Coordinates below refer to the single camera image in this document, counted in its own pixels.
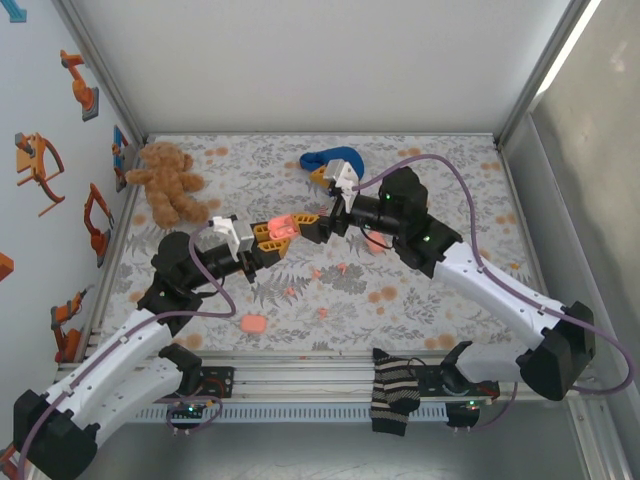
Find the blue fabric cap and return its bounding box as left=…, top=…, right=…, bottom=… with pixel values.
left=298, top=146, right=366, bottom=186

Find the brown teddy bear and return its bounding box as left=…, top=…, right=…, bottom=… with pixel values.
left=124, top=142, right=210, bottom=230

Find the orange claw machine sticker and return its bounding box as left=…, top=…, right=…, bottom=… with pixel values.
left=13, top=132, right=67, bottom=217

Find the black beige striped sock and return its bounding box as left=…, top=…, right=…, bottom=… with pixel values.
left=369, top=348, right=422, bottom=438

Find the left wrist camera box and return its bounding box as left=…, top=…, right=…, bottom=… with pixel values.
left=208, top=214, right=256, bottom=261

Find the thin aluminium mat rail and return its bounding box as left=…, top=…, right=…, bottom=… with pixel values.
left=144, top=130, right=501, bottom=139

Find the blue orange wall sticker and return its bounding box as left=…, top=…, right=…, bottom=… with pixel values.
left=112, top=124, right=132, bottom=194

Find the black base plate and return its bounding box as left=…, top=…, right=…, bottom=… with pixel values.
left=407, top=363, right=501, bottom=400
left=143, top=366, right=236, bottom=400

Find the aluminium table edge rail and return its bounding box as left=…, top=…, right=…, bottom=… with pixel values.
left=49, top=349, right=606, bottom=404

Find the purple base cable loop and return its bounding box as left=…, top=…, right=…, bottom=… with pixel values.
left=446, top=382, right=519, bottom=434
left=166, top=397, right=224, bottom=435

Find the white slotted cable duct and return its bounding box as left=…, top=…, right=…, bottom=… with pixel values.
left=134, top=403, right=449, bottom=424

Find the aluminium frame post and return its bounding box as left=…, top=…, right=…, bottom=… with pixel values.
left=52, top=0, right=150, bottom=146
left=493, top=0, right=609, bottom=150

